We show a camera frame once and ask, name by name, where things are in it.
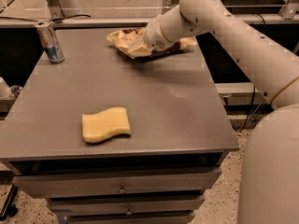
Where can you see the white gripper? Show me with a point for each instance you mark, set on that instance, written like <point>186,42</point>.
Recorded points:
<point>154,34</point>

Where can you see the brown chip bag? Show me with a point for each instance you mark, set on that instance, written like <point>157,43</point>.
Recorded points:
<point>123,38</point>

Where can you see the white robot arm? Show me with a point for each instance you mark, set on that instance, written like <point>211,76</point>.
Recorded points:
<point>269,188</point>

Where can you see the redbull can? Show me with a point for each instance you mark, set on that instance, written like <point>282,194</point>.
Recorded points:
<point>49,41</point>

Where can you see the yellow sponge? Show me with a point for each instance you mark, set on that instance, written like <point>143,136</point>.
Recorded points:
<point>105,124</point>

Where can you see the grey drawer cabinet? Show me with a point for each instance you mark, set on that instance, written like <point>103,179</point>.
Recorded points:
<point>179,134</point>

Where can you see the white object at left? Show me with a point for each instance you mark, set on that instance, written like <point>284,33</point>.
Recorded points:
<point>5,91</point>

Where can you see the top drawer knob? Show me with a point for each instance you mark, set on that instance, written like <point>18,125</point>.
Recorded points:
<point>122,189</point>

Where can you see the drawer knob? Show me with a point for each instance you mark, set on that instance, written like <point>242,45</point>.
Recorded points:
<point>129,211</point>
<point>122,189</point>

